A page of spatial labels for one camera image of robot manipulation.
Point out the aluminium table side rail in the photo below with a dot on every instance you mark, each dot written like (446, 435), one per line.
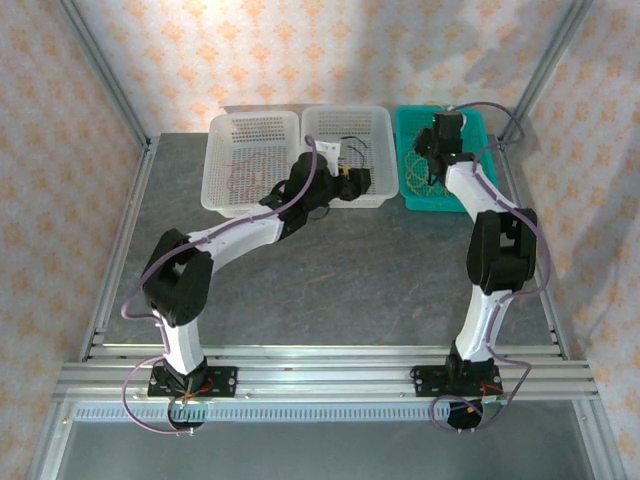
(554, 330)
(122, 250)

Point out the aluminium frame post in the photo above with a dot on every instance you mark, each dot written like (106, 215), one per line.
(546, 70)
(102, 70)

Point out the white perforated plastic basket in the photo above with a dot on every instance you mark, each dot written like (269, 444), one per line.
(350, 120)
(250, 135)

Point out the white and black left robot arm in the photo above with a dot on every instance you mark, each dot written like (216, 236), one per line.
(240, 235)

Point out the aluminium mounting rail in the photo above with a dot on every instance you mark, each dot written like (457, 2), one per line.
(325, 375)

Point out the teal perforated plastic basket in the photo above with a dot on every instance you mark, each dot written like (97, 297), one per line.
(430, 204)

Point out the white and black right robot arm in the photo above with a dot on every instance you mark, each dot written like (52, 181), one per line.
(480, 310)

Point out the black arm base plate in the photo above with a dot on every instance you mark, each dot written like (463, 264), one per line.
(422, 380)
(225, 382)

